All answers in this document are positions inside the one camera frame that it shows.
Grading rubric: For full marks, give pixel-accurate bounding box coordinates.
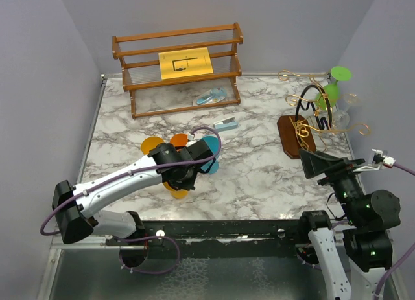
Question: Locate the blue wine glass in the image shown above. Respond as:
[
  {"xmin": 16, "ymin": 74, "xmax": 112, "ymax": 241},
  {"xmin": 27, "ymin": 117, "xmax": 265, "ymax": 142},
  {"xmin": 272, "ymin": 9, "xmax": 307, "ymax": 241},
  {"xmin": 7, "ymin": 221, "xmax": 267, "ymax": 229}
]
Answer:
[{"xmin": 200, "ymin": 136, "xmax": 219, "ymax": 175}]

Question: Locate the yellow book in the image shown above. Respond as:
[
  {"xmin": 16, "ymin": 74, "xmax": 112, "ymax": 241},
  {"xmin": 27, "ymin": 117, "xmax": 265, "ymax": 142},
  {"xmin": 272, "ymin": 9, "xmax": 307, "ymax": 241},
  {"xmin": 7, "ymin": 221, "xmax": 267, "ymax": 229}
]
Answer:
[{"xmin": 158, "ymin": 47, "xmax": 213, "ymax": 80}]

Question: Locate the orange wine glass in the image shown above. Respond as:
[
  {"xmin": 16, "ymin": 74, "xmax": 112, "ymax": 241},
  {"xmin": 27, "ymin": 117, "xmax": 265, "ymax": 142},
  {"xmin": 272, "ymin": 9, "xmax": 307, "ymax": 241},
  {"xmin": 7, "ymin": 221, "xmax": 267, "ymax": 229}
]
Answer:
[{"xmin": 170, "ymin": 133, "xmax": 188, "ymax": 150}]

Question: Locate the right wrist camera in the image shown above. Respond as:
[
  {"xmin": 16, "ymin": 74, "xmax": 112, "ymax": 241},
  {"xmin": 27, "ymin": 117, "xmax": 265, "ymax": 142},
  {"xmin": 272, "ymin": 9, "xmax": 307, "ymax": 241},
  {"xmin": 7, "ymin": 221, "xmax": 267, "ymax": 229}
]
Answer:
[{"xmin": 354, "ymin": 149, "xmax": 396, "ymax": 173}]

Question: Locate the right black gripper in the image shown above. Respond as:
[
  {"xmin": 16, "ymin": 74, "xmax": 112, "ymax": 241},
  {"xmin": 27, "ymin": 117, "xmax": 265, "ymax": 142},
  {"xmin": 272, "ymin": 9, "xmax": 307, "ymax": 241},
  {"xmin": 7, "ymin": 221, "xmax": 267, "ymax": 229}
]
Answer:
[{"xmin": 300, "ymin": 146, "xmax": 366, "ymax": 223}]

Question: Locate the light blue stapler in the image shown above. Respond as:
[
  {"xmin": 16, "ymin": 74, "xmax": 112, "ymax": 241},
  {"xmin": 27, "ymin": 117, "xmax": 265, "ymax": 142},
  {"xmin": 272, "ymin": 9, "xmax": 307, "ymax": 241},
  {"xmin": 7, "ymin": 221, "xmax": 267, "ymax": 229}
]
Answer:
[{"xmin": 213, "ymin": 117, "xmax": 239, "ymax": 132}]

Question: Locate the wooden shelf rack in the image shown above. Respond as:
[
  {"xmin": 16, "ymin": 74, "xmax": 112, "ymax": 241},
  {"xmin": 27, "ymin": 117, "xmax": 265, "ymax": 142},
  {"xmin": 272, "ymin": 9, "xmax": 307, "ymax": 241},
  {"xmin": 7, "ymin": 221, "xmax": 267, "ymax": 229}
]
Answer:
[{"xmin": 112, "ymin": 22, "xmax": 244, "ymax": 119}]

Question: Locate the clear wine glass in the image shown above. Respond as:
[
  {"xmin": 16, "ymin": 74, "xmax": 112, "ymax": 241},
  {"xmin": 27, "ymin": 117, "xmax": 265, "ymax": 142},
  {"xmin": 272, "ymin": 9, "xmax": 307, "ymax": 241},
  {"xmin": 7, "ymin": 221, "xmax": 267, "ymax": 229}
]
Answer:
[{"xmin": 332, "ymin": 93, "xmax": 361, "ymax": 130}]

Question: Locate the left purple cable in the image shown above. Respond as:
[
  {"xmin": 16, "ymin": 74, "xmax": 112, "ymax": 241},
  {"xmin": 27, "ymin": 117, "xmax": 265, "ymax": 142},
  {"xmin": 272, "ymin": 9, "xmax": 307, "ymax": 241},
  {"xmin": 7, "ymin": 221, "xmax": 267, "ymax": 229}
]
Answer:
[{"xmin": 40, "ymin": 126, "xmax": 223, "ymax": 237}]

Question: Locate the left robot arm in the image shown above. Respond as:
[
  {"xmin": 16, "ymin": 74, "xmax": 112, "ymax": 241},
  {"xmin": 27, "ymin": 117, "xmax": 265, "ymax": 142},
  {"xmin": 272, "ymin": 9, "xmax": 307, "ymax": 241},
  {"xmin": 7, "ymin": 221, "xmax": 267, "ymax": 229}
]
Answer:
[{"xmin": 52, "ymin": 139, "xmax": 217, "ymax": 245}]

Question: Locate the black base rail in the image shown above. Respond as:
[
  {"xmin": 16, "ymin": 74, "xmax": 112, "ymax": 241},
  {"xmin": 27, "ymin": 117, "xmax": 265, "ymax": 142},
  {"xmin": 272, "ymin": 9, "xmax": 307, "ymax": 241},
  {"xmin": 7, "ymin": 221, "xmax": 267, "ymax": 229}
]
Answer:
[{"xmin": 106, "ymin": 211, "xmax": 331, "ymax": 259}]

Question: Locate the wine glass rack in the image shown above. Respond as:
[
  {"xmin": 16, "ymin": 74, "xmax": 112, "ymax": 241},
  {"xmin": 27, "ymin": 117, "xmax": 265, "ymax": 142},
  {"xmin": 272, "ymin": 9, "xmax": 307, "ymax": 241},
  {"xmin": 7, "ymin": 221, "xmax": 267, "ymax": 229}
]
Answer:
[{"xmin": 277, "ymin": 70, "xmax": 371, "ymax": 159}]

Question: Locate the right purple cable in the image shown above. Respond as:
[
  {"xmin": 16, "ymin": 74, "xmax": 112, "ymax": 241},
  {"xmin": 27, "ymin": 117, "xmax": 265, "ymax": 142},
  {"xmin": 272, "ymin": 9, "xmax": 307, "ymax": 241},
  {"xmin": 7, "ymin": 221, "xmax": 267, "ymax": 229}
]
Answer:
[{"xmin": 372, "ymin": 162, "xmax": 415, "ymax": 300}]

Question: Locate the purple cable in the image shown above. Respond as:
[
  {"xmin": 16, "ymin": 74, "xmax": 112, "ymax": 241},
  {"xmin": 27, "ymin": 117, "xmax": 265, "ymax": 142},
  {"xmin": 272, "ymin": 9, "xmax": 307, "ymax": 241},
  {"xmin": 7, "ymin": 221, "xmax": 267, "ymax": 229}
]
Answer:
[
  {"xmin": 372, "ymin": 162, "xmax": 415, "ymax": 300},
  {"xmin": 40, "ymin": 126, "xmax": 223, "ymax": 237}
]

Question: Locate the blue correction tape package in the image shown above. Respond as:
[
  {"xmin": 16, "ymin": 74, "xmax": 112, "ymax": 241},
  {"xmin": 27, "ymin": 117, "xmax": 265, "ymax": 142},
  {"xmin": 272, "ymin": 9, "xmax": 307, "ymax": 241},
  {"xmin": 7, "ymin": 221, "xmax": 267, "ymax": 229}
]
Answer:
[{"xmin": 192, "ymin": 87, "xmax": 227, "ymax": 106}]

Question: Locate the yellow wine glass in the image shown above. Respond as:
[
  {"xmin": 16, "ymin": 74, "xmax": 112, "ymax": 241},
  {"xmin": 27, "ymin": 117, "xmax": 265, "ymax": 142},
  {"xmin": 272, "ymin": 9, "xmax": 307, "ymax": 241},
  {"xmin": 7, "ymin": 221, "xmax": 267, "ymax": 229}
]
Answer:
[
  {"xmin": 163, "ymin": 182, "xmax": 188, "ymax": 199},
  {"xmin": 141, "ymin": 136, "xmax": 164, "ymax": 155}
]

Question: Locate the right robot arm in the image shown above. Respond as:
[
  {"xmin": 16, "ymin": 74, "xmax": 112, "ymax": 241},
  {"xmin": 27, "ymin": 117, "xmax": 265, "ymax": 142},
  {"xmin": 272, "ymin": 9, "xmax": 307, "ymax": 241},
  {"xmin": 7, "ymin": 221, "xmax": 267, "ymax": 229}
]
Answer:
[{"xmin": 298, "ymin": 149, "xmax": 401, "ymax": 299}]

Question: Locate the green wine glass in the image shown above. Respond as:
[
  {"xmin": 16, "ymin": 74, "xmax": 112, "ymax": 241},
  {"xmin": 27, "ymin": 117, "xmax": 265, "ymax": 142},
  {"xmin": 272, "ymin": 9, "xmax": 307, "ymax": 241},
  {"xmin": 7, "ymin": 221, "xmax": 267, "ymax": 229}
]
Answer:
[{"xmin": 314, "ymin": 65, "xmax": 353, "ymax": 110}]

